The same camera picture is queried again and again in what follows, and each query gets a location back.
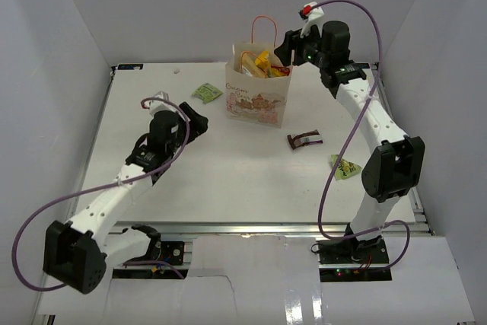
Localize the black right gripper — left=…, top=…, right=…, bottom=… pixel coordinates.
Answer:
left=275, top=21, right=331, bottom=69

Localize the red foil snack packet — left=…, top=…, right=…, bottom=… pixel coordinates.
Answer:
left=270, top=66, right=291, bottom=77

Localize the yellow snack bar wrapper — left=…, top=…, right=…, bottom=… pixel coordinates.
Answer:
left=254, top=50, right=282, bottom=78

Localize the large brown paper snack bag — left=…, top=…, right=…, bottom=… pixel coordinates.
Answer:
left=240, top=51, right=266, bottom=78

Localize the brown chocolate bar wrapper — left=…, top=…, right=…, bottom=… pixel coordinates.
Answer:
left=287, top=129, right=323, bottom=150

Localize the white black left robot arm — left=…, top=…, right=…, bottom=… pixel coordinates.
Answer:
left=43, top=98, right=208, bottom=295

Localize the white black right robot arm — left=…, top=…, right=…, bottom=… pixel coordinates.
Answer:
left=275, top=21, right=425, bottom=263

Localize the cream bear paper bag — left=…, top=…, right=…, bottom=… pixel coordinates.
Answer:
left=224, top=15, right=292, bottom=128

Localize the blue logo sticker right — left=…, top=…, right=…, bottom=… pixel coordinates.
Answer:
left=355, top=62, right=370, bottom=69

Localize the blue logo sticker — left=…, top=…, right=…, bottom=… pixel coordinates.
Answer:
left=355, top=62, right=370, bottom=69
left=116, top=63, right=144, bottom=71

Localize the blue logo sticker left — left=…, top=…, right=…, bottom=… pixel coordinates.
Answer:
left=116, top=63, right=144, bottom=71

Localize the green triangular snack packet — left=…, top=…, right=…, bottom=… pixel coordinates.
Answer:
left=333, top=158, right=362, bottom=180

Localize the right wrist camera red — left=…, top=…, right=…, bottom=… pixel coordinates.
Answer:
left=300, top=2, right=325, bottom=38

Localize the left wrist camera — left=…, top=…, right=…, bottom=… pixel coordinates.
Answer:
left=144, top=91, right=171, bottom=116

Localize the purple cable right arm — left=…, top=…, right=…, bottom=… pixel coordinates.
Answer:
left=310, top=0, right=412, bottom=275

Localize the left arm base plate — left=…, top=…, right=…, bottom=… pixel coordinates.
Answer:
left=154, top=241, right=185, bottom=266

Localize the aluminium frame rail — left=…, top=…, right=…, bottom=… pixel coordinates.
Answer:
left=108, top=221, right=430, bottom=237

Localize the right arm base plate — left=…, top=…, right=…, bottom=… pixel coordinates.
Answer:
left=311, top=239, right=389, bottom=265

